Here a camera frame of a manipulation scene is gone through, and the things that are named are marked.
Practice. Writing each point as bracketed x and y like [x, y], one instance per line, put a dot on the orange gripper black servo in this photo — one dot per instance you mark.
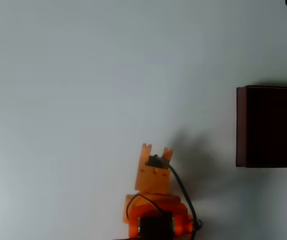
[153, 180]

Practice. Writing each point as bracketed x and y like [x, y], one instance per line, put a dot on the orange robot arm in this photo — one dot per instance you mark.
[174, 200]

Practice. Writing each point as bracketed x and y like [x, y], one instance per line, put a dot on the dark red box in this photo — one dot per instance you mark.
[271, 125]

